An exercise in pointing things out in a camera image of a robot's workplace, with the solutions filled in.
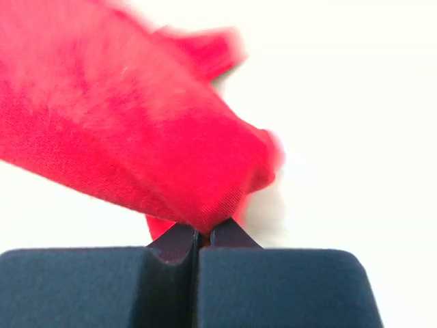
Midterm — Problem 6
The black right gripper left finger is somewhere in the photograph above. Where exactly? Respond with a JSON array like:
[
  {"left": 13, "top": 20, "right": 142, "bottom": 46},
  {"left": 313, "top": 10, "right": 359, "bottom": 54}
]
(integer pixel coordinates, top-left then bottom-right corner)
[{"left": 1, "top": 225, "right": 198, "bottom": 327}]

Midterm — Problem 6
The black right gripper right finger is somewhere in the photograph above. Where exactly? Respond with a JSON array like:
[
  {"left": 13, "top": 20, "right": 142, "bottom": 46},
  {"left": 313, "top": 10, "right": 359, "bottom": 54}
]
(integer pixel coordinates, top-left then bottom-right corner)
[{"left": 197, "top": 220, "right": 382, "bottom": 328}]

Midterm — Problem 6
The red t-shirt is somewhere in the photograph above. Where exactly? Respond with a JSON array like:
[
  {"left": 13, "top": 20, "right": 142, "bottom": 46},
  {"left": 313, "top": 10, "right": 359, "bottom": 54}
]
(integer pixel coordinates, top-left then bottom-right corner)
[{"left": 1, "top": 1, "right": 283, "bottom": 237}]

